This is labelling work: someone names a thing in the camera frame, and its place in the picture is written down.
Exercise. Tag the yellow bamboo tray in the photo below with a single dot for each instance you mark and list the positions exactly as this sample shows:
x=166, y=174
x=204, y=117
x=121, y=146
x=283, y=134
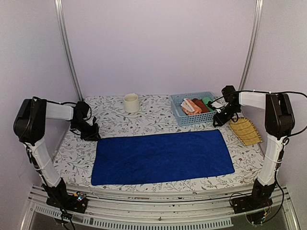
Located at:
x=246, y=132

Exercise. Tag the blue towel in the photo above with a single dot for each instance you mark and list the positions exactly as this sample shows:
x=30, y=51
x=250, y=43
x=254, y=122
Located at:
x=161, y=158

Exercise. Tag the green rolled towel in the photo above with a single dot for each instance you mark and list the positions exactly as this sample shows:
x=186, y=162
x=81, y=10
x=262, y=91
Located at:
x=206, y=100

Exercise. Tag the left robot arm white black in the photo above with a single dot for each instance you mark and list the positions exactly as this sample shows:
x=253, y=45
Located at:
x=30, y=125

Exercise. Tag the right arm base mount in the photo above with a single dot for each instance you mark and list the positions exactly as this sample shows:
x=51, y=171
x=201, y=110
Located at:
x=246, y=203

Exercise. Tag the aluminium frame post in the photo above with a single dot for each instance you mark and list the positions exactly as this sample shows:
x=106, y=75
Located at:
x=252, y=43
x=67, y=50

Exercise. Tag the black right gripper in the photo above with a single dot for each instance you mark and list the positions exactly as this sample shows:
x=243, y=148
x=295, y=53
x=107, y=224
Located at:
x=221, y=120

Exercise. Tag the orange bunny pattern towel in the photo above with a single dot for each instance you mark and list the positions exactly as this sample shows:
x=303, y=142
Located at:
x=190, y=108

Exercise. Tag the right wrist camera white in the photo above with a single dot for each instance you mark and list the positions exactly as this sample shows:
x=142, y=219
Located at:
x=216, y=106

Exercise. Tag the cream ceramic cup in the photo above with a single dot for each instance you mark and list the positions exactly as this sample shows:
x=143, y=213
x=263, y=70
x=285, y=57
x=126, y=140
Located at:
x=131, y=103

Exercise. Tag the left aluminium frame post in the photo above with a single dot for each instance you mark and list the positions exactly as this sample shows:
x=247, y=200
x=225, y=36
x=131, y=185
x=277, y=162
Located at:
x=67, y=50

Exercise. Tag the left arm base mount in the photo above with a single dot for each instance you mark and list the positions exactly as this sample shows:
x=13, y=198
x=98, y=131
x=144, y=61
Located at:
x=76, y=202

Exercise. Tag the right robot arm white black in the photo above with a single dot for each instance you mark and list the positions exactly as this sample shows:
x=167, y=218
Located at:
x=279, y=122

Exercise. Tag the light blue plastic basket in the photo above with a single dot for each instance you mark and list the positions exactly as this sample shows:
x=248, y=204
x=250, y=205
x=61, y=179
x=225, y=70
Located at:
x=182, y=118

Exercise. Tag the right aluminium frame post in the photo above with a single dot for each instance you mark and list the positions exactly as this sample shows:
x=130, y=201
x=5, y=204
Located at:
x=252, y=43

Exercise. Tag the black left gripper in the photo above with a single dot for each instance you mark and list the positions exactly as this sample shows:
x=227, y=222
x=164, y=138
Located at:
x=93, y=136

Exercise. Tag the front aluminium rail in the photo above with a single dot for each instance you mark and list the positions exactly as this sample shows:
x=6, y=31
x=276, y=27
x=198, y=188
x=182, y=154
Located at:
x=191, y=210

